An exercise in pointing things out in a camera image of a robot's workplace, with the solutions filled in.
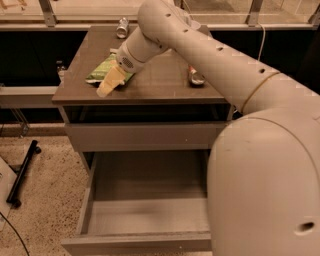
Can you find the white bowl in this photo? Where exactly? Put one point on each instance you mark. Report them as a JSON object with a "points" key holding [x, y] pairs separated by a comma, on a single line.
{"points": [[194, 24]]}

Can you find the red soda can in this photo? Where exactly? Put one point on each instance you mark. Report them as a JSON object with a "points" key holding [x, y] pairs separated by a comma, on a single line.
{"points": [[195, 78]]}

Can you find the black wheeled stand base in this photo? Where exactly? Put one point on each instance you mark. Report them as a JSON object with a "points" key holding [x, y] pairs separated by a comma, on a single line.
{"points": [[14, 192]]}

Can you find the open grey middle drawer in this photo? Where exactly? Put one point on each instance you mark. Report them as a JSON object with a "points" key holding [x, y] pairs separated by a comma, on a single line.
{"points": [[144, 202]]}

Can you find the metal window railing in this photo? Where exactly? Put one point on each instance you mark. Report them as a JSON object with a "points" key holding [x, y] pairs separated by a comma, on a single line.
{"points": [[216, 14]]}

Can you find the silver soda can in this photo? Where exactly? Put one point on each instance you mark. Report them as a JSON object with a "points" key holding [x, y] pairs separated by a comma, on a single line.
{"points": [[122, 29]]}

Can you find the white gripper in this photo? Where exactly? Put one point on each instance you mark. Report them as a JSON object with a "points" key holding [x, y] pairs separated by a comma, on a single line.
{"points": [[125, 61]]}

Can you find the grey top drawer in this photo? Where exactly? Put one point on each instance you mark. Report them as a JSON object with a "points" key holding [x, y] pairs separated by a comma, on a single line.
{"points": [[142, 137]]}

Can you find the green jalapeno chip bag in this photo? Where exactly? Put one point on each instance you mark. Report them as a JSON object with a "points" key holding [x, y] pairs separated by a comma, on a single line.
{"points": [[99, 73]]}

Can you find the grey drawer cabinet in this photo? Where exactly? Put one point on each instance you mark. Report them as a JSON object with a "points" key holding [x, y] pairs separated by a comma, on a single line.
{"points": [[160, 93]]}

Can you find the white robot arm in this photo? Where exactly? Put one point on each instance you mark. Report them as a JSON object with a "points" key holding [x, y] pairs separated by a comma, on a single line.
{"points": [[264, 168]]}

